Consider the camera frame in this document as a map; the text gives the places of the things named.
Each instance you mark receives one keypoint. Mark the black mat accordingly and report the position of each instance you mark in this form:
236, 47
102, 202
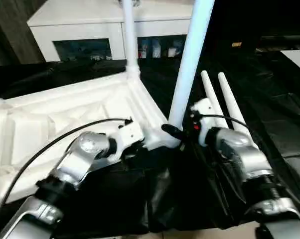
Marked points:
165, 194

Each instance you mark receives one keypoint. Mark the white plastic table leg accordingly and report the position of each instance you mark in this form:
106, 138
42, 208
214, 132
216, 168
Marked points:
190, 62
130, 37
211, 89
231, 99

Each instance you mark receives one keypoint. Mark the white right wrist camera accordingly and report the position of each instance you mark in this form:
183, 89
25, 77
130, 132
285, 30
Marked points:
204, 107

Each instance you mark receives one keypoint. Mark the white plastic table top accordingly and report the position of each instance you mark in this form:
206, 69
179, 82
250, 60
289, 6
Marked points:
52, 112

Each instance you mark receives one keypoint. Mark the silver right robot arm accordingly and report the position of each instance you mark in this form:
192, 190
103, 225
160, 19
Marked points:
247, 159

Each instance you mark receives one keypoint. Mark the white long board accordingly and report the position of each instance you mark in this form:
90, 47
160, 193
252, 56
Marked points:
299, 59

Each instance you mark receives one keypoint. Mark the white low cabinet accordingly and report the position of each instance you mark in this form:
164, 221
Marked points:
90, 22

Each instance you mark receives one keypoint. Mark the small yellow tag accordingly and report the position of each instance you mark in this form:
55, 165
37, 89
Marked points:
236, 44

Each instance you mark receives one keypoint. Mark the white mug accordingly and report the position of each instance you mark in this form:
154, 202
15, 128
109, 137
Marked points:
142, 49
172, 51
156, 49

